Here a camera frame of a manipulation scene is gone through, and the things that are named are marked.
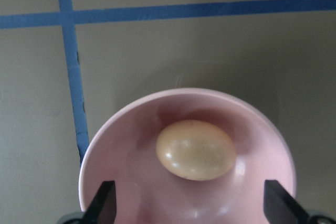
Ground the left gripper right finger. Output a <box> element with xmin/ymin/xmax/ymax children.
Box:
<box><xmin>264</xmin><ymin>180</ymin><xmax>312</xmax><ymax>224</ymax></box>

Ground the brown egg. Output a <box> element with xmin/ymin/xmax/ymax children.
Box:
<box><xmin>156</xmin><ymin>120</ymin><xmax>236</xmax><ymax>181</ymax></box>

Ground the pink bowl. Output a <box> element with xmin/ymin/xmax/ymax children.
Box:
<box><xmin>79</xmin><ymin>88</ymin><xmax>296</xmax><ymax>223</ymax></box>

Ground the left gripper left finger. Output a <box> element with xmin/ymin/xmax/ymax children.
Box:
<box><xmin>81</xmin><ymin>181</ymin><xmax>116</xmax><ymax>224</ymax></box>

